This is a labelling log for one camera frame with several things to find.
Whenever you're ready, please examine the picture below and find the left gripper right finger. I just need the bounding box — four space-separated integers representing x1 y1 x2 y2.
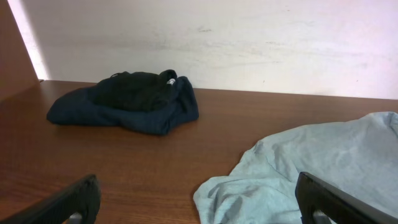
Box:
295 172 397 224

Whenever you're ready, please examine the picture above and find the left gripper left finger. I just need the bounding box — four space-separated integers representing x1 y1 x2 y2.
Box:
1 174 101 224

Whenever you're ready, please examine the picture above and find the light blue t-shirt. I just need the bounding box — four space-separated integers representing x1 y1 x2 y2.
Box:
193 112 397 223

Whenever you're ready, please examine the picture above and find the navy blue folded garment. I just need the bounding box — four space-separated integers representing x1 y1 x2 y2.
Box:
47 77 199 135

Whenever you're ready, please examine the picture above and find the black folded garment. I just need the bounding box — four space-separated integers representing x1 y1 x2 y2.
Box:
93 70 177 112

